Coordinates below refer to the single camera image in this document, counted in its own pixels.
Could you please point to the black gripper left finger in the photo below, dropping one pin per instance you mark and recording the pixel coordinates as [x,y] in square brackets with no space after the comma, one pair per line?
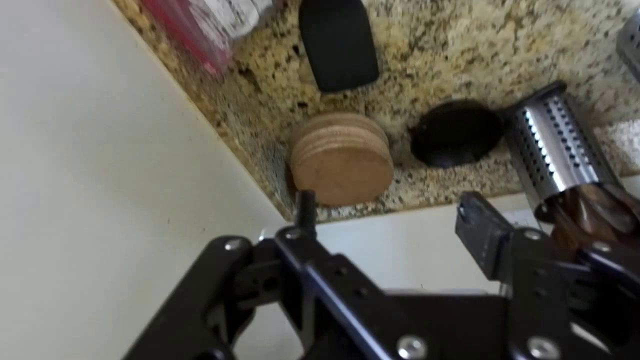
[232,300]

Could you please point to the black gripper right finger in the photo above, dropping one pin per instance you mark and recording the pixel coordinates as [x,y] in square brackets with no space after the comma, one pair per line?
[552,300]

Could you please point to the dark wooden kitchen utensils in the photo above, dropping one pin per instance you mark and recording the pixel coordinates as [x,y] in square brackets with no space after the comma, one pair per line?
[600,212]

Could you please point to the perforated steel utensil holder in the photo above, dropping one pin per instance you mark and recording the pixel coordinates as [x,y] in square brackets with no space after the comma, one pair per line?
[561,151]

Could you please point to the stack of wooden coasters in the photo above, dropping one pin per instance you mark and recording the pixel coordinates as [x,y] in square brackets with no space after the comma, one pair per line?
[341,163]

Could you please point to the red and white package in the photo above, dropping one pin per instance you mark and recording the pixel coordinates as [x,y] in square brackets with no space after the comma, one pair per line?
[201,27]

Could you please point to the black phone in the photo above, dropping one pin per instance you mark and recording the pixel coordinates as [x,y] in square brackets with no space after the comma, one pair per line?
[339,42]

